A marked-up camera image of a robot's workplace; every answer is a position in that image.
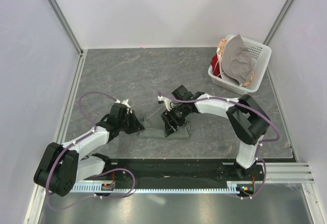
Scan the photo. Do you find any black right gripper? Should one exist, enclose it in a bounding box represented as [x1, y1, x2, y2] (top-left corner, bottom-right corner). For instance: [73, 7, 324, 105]
[160, 103, 189, 137]

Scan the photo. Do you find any red cloth in basket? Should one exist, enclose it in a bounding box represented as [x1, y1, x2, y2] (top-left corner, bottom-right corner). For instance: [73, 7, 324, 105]
[211, 55, 221, 78]

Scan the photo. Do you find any white plastic basket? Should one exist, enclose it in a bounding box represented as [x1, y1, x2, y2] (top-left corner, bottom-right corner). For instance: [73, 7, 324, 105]
[207, 37, 272, 94]

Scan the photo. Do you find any patterned pink cloth in basket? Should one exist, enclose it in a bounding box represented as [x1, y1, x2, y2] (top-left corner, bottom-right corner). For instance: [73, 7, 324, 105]
[216, 39, 228, 57]

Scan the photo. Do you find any slotted cable duct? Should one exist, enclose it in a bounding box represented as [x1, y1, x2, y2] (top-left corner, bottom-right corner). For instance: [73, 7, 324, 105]
[70, 181, 253, 194]

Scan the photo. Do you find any right aluminium frame post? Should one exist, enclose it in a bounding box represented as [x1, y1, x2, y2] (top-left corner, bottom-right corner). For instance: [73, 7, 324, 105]
[263, 0, 296, 45]

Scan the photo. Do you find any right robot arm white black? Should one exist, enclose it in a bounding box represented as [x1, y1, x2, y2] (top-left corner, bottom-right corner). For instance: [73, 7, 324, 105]
[158, 85, 269, 180]

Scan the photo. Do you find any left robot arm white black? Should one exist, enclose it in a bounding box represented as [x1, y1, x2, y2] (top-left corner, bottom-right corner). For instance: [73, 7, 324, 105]
[33, 103, 145, 196]

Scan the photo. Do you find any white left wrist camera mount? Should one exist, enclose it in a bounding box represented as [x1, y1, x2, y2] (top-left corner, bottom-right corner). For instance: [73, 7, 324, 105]
[115, 99, 132, 114]

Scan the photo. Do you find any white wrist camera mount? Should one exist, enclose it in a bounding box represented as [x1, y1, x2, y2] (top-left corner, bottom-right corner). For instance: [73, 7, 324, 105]
[157, 95, 174, 111]
[115, 99, 132, 114]

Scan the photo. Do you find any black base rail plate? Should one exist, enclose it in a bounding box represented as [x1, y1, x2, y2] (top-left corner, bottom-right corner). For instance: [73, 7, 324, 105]
[87, 158, 265, 184]

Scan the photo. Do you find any aluminium frame post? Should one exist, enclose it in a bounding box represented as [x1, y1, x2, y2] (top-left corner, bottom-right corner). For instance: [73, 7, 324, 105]
[263, 0, 296, 45]
[47, 0, 84, 56]

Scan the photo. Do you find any grey-green cloth napkin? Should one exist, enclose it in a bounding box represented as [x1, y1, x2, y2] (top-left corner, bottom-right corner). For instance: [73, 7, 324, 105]
[138, 109, 191, 140]

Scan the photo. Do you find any grey cloth in basket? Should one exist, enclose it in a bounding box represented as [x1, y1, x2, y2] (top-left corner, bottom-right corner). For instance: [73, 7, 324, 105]
[220, 35, 254, 85]

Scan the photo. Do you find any left aluminium frame post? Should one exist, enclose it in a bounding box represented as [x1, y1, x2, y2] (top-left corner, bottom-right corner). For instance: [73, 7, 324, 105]
[47, 0, 84, 56]

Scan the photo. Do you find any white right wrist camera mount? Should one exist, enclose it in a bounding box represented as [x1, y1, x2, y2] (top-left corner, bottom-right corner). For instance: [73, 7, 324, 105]
[157, 95, 174, 111]

